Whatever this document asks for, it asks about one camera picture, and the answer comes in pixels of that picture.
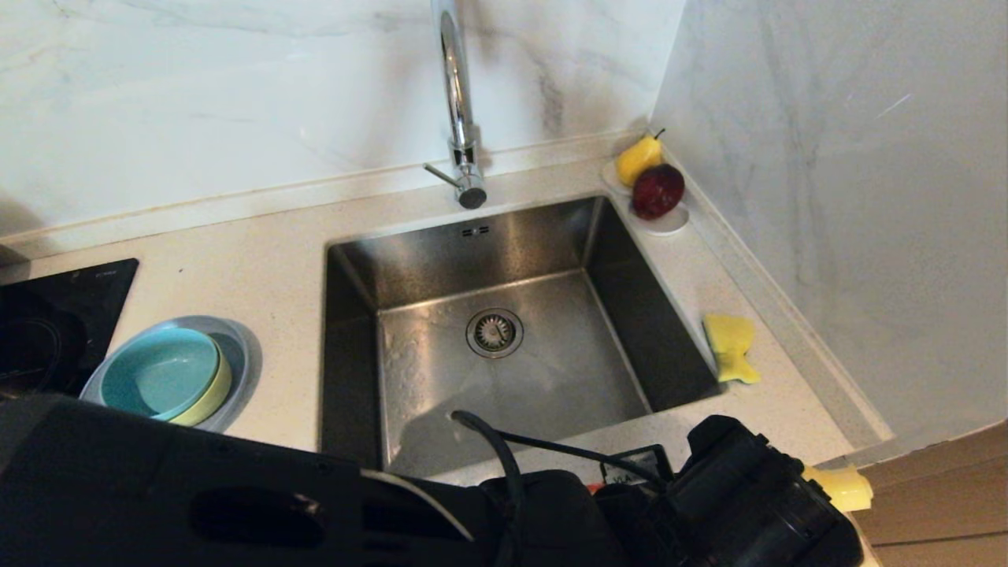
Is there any stainless steel sink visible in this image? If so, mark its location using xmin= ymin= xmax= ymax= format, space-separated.
xmin=319 ymin=195 xmax=721 ymax=485

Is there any orange dish soap bottle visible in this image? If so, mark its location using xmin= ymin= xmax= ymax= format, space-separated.
xmin=587 ymin=465 xmax=875 ymax=513

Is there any yellow sponge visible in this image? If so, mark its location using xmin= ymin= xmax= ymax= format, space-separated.
xmin=702 ymin=314 xmax=762 ymax=385

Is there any light wooden cabinet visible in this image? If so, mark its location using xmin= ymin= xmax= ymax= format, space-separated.
xmin=854 ymin=421 xmax=1008 ymax=567

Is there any yellow pear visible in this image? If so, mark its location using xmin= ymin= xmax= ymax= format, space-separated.
xmin=615 ymin=130 xmax=666 ymax=188

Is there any chrome faucet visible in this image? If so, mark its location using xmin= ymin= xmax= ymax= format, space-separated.
xmin=424 ymin=0 xmax=489 ymax=209

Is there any gray plate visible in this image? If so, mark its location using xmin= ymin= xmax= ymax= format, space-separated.
xmin=79 ymin=315 xmax=262 ymax=434

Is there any teal bowl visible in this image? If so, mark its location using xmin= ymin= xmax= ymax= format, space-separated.
xmin=101 ymin=328 xmax=221 ymax=422

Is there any dark red apple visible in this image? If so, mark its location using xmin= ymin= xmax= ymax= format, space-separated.
xmin=632 ymin=165 xmax=686 ymax=221

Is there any metal sink drain strainer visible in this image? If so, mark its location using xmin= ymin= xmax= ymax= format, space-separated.
xmin=465 ymin=308 xmax=525 ymax=360

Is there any small white fruit dish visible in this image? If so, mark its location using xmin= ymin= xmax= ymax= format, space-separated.
xmin=602 ymin=160 xmax=691 ymax=236

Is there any yellow-green bowl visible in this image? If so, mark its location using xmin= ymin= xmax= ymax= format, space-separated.
xmin=169 ymin=346 xmax=234 ymax=428

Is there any black induction cooktop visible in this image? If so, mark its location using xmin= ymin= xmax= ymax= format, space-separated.
xmin=0 ymin=258 xmax=139 ymax=398

